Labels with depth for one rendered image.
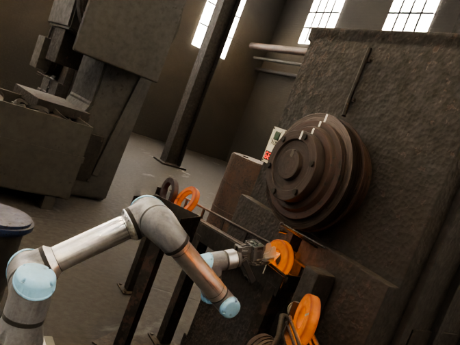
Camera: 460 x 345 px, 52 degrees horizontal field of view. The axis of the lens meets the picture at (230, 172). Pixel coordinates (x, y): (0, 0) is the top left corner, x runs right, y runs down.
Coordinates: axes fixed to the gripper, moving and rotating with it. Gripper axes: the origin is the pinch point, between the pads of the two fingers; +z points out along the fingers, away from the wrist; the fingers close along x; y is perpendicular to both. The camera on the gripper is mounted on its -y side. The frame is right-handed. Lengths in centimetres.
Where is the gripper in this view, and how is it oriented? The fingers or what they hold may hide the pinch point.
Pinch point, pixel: (276, 255)
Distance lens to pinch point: 197.8
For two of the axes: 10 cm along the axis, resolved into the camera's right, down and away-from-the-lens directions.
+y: 0.9, -9.6, -2.7
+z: 8.7, -0.6, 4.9
